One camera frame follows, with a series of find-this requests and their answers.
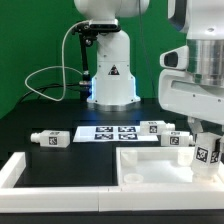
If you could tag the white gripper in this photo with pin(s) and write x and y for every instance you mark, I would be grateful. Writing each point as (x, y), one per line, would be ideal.
(179, 94)

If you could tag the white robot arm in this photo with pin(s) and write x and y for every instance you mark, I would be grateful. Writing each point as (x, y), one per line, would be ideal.
(192, 80)

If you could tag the white U-shaped fence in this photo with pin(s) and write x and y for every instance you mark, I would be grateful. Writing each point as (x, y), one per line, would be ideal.
(141, 197)

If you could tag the white sheet with tags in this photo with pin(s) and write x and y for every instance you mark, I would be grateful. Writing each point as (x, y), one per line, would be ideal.
(111, 133)

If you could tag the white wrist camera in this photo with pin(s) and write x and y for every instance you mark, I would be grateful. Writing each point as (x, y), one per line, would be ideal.
(177, 59)

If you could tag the black camera on stand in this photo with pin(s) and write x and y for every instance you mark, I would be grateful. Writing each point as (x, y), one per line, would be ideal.
(87, 36)

